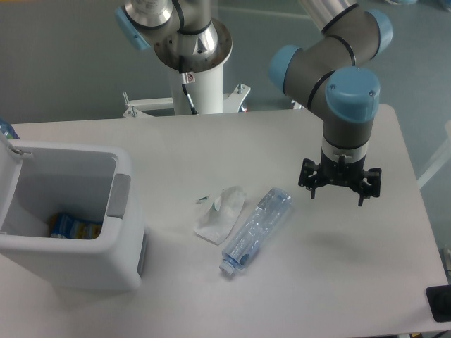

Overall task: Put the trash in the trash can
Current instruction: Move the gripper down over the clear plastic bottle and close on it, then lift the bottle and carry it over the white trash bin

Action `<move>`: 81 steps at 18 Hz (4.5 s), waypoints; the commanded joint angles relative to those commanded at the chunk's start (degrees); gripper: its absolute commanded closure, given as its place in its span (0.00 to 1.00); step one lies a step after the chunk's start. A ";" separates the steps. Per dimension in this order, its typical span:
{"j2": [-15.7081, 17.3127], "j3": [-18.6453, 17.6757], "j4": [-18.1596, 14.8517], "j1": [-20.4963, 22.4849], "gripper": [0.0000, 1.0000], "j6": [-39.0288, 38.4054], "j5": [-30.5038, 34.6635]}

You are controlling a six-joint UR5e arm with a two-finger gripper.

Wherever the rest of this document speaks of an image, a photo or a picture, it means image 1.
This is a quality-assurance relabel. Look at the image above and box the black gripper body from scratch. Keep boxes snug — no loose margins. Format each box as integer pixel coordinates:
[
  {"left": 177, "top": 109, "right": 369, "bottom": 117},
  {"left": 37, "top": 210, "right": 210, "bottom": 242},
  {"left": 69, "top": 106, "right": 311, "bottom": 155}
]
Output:
[{"left": 316, "top": 150, "right": 366, "bottom": 188}]

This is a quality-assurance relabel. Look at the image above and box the white frame at right edge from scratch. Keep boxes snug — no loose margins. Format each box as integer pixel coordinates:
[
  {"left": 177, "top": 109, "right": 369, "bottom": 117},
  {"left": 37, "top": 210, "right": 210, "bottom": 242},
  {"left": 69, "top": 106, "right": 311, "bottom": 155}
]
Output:
[{"left": 417, "top": 121, "right": 450, "bottom": 189}]

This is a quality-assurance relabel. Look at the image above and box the blue yellow snack packet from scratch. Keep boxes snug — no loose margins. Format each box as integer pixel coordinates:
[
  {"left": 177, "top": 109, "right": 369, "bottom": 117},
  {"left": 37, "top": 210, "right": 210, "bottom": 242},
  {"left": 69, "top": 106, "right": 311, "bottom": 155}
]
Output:
[{"left": 49, "top": 213, "right": 103, "bottom": 239}]

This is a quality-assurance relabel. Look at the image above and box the clear crushed plastic bottle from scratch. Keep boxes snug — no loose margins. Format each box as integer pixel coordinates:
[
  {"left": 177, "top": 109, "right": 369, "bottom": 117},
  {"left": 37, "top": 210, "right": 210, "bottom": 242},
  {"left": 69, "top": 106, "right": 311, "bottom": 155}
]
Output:
[{"left": 219, "top": 187, "right": 292, "bottom": 279}]

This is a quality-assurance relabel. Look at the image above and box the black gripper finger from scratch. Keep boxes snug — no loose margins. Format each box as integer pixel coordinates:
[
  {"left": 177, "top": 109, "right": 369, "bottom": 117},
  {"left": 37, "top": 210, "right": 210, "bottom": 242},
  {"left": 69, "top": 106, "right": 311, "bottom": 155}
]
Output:
[
  {"left": 353, "top": 168, "right": 382, "bottom": 206},
  {"left": 298, "top": 158, "right": 330, "bottom": 199}
]

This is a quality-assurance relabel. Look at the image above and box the white plastic wrapper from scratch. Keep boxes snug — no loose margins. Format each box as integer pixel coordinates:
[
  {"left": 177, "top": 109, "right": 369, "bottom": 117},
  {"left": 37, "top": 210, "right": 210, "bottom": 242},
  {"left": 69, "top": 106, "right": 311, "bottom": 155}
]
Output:
[{"left": 194, "top": 186, "right": 247, "bottom": 245}]

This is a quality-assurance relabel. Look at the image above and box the blue capped bottle behind bin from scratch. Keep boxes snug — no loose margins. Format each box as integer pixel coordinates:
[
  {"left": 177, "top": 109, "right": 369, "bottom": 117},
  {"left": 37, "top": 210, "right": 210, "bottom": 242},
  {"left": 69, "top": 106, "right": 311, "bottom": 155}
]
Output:
[{"left": 0, "top": 118, "right": 20, "bottom": 139}]

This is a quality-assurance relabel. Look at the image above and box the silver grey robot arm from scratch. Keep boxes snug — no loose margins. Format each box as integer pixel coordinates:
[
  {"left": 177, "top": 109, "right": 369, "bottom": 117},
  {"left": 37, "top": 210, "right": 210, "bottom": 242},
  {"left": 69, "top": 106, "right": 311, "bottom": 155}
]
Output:
[{"left": 115, "top": 1, "right": 393, "bottom": 200}]

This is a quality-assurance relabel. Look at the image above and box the white plastic trash can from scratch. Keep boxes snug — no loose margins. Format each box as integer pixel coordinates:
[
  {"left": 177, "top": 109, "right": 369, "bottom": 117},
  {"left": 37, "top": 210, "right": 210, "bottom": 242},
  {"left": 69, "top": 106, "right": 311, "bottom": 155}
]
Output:
[{"left": 1, "top": 137, "right": 147, "bottom": 291}]

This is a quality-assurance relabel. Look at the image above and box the black device at table edge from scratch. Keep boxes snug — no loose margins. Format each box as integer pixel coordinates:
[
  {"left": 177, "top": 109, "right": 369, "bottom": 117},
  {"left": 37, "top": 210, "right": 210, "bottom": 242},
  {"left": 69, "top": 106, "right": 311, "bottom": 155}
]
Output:
[{"left": 426, "top": 285, "right": 450, "bottom": 323}]

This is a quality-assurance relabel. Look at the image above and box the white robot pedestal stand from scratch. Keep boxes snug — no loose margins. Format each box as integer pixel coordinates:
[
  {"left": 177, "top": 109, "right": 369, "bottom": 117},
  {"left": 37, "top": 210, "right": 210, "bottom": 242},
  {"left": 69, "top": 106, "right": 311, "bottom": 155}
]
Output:
[{"left": 121, "top": 17, "right": 252, "bottom": 119}]

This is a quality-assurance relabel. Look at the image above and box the black cable on pedestal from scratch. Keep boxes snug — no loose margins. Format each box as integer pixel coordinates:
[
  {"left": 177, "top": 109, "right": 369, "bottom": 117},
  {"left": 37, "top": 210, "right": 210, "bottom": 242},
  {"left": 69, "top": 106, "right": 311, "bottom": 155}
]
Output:
[{"left": 178, "top": 55, "right": 200, "bottom": 115}]

